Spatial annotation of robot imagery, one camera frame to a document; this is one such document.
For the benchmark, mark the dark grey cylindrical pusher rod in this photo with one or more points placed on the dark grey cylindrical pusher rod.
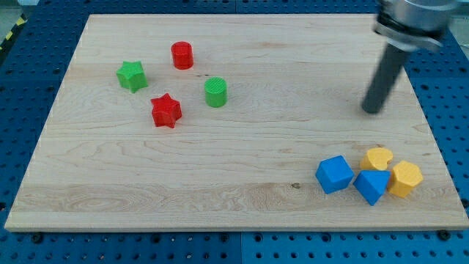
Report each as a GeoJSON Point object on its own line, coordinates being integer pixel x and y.
{"type": "Point", "coordinates": [385, 76]}

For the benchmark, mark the yellow heart block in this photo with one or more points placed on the yellow heart block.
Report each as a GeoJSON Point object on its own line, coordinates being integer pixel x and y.
{"type": "Point", "coordinates": [377, 158]}

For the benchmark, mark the yellow hexagon block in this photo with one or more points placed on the yellow hexagon block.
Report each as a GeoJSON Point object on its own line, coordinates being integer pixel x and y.
{"type": "Point", "coordinates": [405, 176]}

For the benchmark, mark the blue triangular prism block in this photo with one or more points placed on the blue triangular prism block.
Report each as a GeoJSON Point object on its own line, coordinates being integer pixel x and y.
{"type": "Point", "coordinates": [372, 184]}

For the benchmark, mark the blue cube block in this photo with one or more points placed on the blue cube block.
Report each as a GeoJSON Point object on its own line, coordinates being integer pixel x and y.
{"type": "Point", "coordinates": [334, 174]}

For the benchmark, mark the light wooden board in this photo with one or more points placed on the light wooden board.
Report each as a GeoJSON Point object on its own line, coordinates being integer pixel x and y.
{"type": "Point", "coordinates": [294, 90]}

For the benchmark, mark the green cylinder block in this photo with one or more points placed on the green cylinder block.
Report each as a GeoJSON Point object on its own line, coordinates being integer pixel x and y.
{"type": "Point", "coordinates": [215, 90]}

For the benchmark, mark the red cylinder block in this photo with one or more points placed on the red cylinder block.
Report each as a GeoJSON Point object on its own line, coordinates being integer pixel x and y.
{"type": "Point", "coordinates": [182, 55]}

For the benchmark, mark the red star block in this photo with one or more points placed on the red star block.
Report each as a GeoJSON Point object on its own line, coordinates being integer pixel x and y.
{"type": "Point", "coordinates": [165, 111]}

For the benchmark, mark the green star block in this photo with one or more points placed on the green star block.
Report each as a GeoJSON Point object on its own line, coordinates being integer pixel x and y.
{"type": "Point", "coordinates": [131, 76]}

